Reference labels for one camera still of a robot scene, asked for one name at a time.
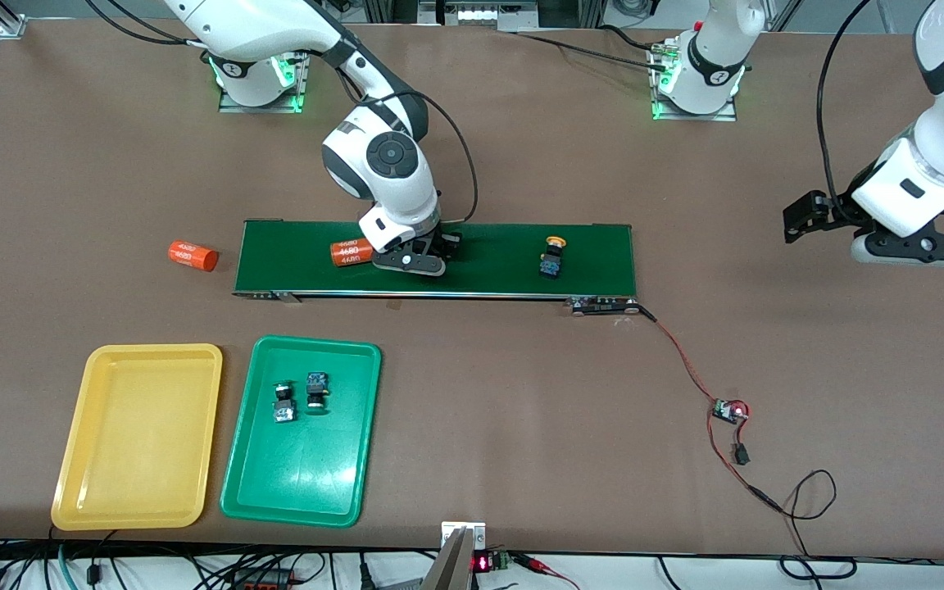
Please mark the small green push button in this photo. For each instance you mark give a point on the small green push button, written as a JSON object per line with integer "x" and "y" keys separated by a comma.
{"x": 284, "y": 412}

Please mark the yellow push button switch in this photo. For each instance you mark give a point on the yellow push button switch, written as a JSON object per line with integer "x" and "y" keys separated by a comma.
{"x": 552, "y": 264}

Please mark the red digit display module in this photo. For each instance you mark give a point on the red digit display module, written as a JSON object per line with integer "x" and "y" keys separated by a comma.
{"x": 482, "y": 563}

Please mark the yellow plastic tray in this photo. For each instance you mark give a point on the yellow plastic tray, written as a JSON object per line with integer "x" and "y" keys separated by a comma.
{"x": 140, "y": 434}

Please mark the aluminium frame structure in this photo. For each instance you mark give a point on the aluminium frame structure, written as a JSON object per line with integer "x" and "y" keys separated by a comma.
{"x": 431, "y": 12}

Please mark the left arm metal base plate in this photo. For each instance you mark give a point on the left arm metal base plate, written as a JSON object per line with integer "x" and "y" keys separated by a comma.
{"x": 718, "y": 117}

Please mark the green plastic tray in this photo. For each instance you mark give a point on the green plastic tray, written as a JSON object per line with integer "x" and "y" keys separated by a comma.
{"x": 304, "y": 475}

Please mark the small black plug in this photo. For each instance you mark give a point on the small black plug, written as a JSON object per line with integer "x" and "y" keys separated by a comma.
{"x": 741, "y": 455}

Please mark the orange cylindrical battery cell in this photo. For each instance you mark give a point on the orange cylindrical battery cell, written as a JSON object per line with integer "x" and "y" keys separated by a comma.
{"x": 192, "y": 256}
{"x": 347, "y": 252}

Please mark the grey metal stand bar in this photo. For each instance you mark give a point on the grey metal stand bar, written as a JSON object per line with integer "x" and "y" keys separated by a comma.
{"x": 451, "y": 565}

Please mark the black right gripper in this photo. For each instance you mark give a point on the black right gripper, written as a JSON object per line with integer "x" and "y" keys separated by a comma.
{"x": 440, "y": 240}

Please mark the silver mounting bracket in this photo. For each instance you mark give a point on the silver mounting bracket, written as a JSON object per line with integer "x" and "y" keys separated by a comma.
{"x": 449, "y": 528}

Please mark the aluminium corner profile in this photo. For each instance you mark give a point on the aluminium corner profile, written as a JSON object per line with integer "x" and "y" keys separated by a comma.
{"x": 11, "y": 24}

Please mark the black power strip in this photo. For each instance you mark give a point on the black power strip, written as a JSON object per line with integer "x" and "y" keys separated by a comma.
{"x": 263, "y": 582}

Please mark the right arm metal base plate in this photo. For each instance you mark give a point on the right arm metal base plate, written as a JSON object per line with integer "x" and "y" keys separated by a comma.
{"x": 275, "y": 108}

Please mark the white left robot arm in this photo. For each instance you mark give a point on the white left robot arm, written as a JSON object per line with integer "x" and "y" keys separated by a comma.
{"x": 931, "y": 164}

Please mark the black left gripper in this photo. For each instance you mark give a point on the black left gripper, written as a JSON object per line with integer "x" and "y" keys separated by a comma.
{"x": 838, "y": 210}

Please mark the small controller circuit board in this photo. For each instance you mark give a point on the small controller circuit board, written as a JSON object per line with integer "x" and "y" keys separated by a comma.
{"x": 728, "y": 411}

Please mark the white lit device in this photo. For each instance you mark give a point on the white lit device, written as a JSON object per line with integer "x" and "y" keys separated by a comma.
{"x": 496, "y": 14}

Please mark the red black power lead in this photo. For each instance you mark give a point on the red black power lead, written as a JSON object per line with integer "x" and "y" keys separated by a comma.
{"x": 763, "y": 494}

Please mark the red clip lead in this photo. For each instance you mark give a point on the red clip lead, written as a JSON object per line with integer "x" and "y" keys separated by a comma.
{"x": 537, "y": 562}

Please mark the green conveyor belt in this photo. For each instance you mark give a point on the green conveyor belt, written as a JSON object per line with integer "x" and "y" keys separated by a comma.
{"x": 488, "y": 262}

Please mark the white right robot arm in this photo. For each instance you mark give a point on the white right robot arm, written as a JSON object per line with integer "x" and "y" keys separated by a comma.
{"x": 390, "y": 188}

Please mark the large green mushroom button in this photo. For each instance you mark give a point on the large green mushroom button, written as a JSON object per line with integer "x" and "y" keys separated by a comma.
{"x": 317, "y": 383}

